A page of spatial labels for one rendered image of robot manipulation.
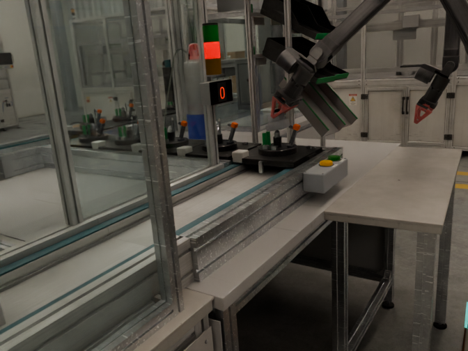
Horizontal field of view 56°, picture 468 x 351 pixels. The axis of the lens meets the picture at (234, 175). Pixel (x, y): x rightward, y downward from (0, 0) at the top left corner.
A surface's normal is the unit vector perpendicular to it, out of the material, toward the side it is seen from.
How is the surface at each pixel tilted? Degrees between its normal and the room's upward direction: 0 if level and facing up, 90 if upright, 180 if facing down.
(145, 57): 90
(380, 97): 90
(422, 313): 90
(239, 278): 0
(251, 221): 90
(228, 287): 0
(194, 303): 0
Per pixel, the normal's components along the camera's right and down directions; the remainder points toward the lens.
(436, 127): -0.48, 0.27
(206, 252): 0.84, 0.09
